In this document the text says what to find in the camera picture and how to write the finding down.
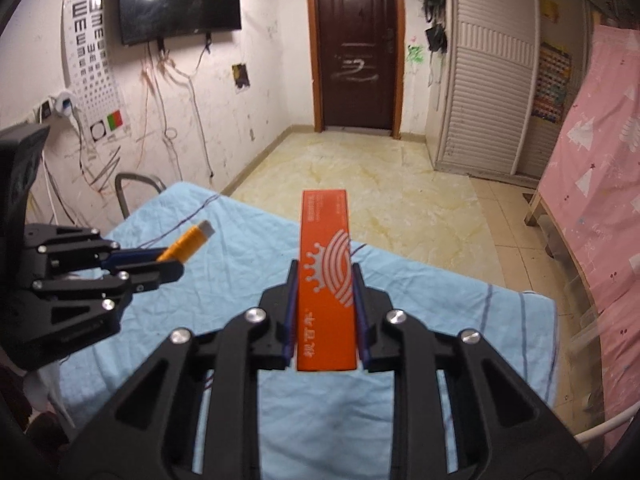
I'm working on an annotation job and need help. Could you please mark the eye test chart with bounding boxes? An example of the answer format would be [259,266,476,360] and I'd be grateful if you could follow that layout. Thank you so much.
[62,0,129,144]

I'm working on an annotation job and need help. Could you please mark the white louvered wardrobe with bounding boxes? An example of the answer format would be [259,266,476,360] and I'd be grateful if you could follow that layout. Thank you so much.
[425,0,594,188]

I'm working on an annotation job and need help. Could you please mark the black bags hanging on wall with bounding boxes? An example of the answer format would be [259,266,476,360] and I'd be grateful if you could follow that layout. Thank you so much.
[420,0,448,54]

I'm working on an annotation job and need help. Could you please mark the white metal chair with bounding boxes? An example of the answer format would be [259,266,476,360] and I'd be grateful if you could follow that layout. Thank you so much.
[574,404,639,444]

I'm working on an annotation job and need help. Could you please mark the orange cardboard box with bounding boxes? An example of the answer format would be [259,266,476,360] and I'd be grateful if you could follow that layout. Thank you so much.
[296,190,357,372]

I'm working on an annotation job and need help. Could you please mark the light blue bed sheet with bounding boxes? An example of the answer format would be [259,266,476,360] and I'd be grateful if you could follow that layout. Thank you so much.
[58,180,561,480]

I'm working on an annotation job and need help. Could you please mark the grey metal bed rail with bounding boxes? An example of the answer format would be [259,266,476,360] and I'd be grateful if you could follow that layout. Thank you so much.
[114,171,167,219]

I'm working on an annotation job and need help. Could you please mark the colourful wall poster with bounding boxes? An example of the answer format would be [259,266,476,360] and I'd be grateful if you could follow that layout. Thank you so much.
[532,42,572,124]

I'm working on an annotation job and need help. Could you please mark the dark brown wooden door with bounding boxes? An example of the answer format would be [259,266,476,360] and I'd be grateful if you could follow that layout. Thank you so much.
[307,0,406,139]

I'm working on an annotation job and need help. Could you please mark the pink patterned bed curtain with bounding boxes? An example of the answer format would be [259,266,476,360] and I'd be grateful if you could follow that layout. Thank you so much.
[538,25,639,417]

